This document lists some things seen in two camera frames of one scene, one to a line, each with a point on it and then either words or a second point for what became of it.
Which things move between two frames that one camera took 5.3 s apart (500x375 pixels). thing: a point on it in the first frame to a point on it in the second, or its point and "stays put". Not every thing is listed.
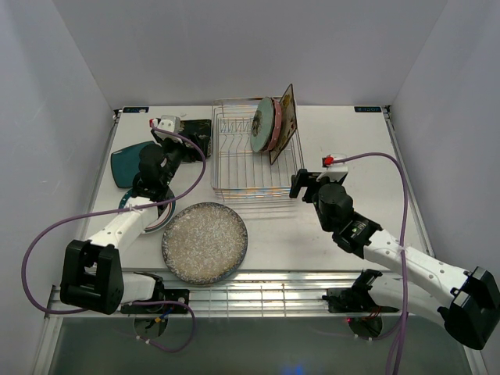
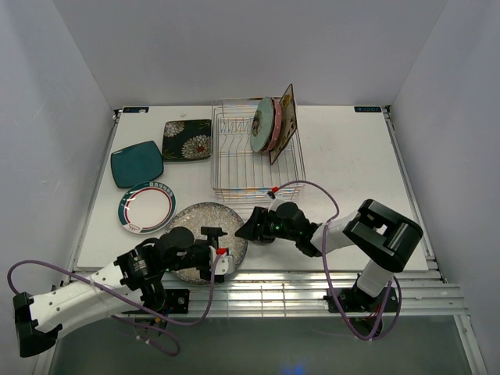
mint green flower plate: [262, 124] stays put
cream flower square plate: [289, 121] stays put
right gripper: [304, 179] to [251, 230]
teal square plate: [125, 165] stays put
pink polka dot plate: [278, 121] stays put
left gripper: [180, 145] to [213, 234]
